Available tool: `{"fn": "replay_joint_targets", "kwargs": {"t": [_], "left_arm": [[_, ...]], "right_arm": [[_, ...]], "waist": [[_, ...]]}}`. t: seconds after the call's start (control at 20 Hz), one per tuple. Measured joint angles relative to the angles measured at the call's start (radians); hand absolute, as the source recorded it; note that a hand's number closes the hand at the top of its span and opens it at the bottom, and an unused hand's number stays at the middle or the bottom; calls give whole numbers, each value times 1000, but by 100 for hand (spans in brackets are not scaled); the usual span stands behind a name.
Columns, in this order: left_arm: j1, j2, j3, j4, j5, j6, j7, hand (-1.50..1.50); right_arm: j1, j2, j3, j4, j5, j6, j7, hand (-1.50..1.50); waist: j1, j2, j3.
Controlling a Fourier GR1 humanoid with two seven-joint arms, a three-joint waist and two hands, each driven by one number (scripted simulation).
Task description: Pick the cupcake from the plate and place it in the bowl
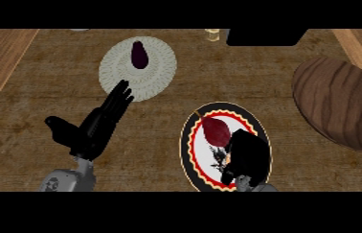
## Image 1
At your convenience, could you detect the white woven round placemat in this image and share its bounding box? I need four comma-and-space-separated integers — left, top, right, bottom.
97, 35, 178, 103

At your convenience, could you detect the dark red fruit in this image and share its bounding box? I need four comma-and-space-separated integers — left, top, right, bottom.
193, 110, 233, 149

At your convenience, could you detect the light wooden plank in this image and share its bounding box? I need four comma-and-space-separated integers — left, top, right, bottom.
331, 28, 362, 69

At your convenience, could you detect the black red patterned plate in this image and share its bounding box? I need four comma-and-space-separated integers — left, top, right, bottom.
178, 101, 274, 193

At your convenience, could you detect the dark purple eggplant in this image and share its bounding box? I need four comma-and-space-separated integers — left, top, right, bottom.
130, 40, 149, 70

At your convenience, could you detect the pale wooden board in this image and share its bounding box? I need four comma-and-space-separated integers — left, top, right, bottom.
0, 28, 41, 92

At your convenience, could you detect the pale yellow jar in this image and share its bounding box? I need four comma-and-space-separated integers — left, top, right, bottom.
204, 28, 221, 43

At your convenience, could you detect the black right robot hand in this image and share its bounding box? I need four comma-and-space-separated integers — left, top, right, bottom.
218, 128, 272, 188

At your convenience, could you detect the brown wooden bowl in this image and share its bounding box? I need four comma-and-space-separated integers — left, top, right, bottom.
289, 57, 362, 152

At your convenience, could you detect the black appliance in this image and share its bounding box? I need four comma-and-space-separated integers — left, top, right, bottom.
224, 28, 310, 47

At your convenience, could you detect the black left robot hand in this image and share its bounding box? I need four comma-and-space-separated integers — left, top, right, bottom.
44, 79, 136, 162

